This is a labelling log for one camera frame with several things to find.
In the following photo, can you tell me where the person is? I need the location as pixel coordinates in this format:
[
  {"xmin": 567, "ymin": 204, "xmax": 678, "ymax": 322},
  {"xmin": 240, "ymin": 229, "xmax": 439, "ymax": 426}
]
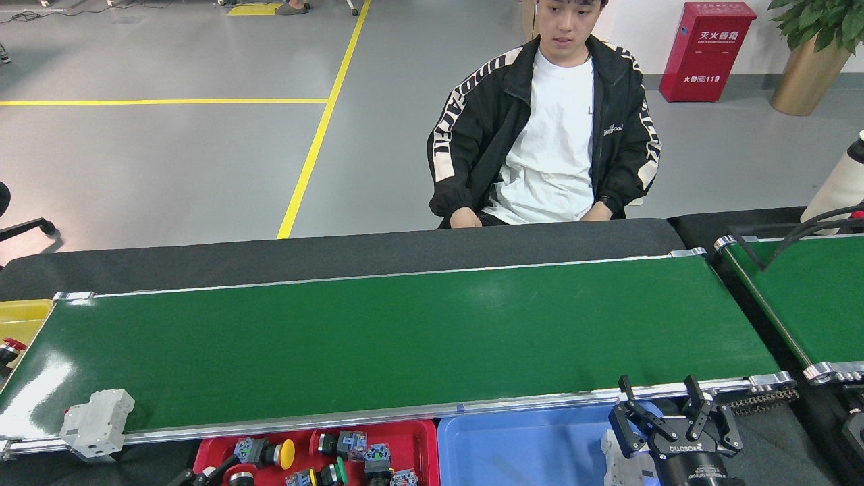
[{"xmin": 427, "ymin": 0, "xmax": 662, "ymax": 230}]

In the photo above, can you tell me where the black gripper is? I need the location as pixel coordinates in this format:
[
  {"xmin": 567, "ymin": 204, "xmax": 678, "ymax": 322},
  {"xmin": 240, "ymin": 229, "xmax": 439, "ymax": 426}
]
[{"xmin": 608, "ymin": 374, "xmax": 744, "ymax": 486}]

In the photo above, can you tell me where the black joystick controller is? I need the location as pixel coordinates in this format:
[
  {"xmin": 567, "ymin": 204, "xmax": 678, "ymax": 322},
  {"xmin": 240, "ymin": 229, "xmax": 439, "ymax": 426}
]
[{"xmin": 840, "ymin": 405, "xmax": 864, "ymax": 466}]

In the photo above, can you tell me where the potted plant in gold pot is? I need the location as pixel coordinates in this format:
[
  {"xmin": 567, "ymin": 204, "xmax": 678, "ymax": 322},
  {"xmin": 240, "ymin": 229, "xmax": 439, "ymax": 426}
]
[{"xmin": 768, "ymin": 0, "xmax": 864, "ymax": 117}]

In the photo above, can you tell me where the yellow push button switch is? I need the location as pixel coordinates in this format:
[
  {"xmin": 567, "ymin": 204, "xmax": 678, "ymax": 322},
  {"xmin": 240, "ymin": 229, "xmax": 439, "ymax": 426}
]
[{"xmin": 233, "ymin": 437, "xmax": 296, "ymax": 472}]

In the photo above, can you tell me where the blue plastic tray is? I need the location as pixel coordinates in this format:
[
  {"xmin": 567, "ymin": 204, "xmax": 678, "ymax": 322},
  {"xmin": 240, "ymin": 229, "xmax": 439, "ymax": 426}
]
[{"xmin": 437, "ymin": 400, "xmax": 666, "ymax": 486}]

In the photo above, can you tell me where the green conveyor belt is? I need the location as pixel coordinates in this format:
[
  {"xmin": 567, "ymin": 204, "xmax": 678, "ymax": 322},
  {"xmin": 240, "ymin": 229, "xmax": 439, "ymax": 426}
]
[
  {"xmin": 0, "ymin": 247, "xmax": 799, "ymax": 463},
  {"xmin": 714, "ymin": 232, "xmax": 864, "ymax": 385}
]

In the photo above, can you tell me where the white insulated bottle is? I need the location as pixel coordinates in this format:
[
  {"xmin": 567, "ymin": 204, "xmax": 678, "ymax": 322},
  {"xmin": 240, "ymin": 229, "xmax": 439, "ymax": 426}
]
[{"xmin": 800, "ymin": 130, "xmax": 864, "ymax": 234}]

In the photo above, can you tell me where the black drive chain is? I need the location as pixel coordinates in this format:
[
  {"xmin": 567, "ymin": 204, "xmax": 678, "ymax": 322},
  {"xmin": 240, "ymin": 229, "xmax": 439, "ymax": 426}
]
[{"xmin": 726, "ymin": 388, "xmax": 801, "ymax": 417}]

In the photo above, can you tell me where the red plastic tray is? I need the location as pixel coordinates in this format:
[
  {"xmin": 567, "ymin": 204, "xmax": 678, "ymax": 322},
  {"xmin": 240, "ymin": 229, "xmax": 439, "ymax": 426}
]
[{"xmin": 192, "ymin": 418, "xmax": 439, "ymax": 486}]

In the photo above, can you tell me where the yellow plastic bin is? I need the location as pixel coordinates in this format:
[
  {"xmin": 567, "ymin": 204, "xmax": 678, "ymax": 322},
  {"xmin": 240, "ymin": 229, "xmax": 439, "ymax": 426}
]
[{"xmin": 0, "ymin": 299, "xmax": 55, "ymax": 392}]

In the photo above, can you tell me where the red fire extinguisher box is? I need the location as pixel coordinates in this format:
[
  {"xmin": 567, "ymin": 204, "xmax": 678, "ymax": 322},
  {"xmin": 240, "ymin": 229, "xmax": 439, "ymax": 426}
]
[{"xmin": 659, "ymin": 1, "xmax": 758, "ymax": 103}]

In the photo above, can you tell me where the black office chair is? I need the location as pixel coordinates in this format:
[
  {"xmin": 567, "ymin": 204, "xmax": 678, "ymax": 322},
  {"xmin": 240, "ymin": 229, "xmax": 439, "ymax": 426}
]
[{"xmin": 0, "ymin": 181, "xmax": 58, "ymax": 244}]

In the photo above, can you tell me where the black cable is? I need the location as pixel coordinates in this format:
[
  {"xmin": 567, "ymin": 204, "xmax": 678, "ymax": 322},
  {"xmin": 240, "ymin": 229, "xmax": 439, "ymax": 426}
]
[{"xmin": 729, "ymin": 201, "xmax": 864, "ymax": 272}]

